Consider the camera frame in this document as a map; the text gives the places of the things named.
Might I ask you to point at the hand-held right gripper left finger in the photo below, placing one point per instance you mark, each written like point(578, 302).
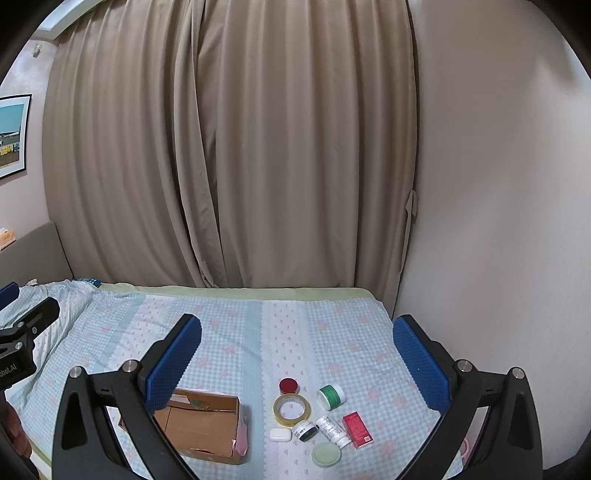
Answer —
point(175, 364)

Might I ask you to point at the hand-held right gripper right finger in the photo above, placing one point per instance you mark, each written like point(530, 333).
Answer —
point(420, 364)

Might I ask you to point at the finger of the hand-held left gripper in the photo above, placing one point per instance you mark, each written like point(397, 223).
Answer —
point(7, 295)
point(39, 314)

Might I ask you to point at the brown cardboard box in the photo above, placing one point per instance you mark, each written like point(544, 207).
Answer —
point(198, 429)

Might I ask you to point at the small red box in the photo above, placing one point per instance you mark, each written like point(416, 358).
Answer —
point(358, 430)

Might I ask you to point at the dark green lid white jar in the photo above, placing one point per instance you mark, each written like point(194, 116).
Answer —
point(331, 396)

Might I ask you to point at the white pill bottle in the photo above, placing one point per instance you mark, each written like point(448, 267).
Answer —
point(333, 430)

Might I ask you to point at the red lid jar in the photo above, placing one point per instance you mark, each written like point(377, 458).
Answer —
point(288, 385)

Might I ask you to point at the clear tape roll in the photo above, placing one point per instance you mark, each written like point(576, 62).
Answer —
point(292, 409)

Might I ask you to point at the white earbud case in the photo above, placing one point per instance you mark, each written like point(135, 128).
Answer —
point(280, 434)

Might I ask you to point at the pale green round lid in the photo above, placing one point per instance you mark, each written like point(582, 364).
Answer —
point(326, 455)

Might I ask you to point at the small black lid jar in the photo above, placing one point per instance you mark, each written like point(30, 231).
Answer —
point(305, 430)

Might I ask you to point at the person's left hand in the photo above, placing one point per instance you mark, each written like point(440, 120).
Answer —
point(16, 429)

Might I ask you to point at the grey headboard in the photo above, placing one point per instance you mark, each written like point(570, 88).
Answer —
point(37, 254)

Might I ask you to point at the teal patterned cloth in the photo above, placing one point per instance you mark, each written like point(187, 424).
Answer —
point(90, 281)

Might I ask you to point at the pink plastic object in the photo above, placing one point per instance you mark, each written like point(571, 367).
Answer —
point(465, 450)

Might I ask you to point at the pale green bed mattress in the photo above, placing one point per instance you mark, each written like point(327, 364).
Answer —
point(258, 291)

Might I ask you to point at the beige curtain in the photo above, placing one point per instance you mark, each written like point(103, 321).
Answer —
point(304, 152)
point(124, 152)

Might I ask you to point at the framed wall poster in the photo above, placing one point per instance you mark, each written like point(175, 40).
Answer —
point(13, 134)

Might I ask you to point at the white curtain rail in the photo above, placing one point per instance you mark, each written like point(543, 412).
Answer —
point(69, 16)

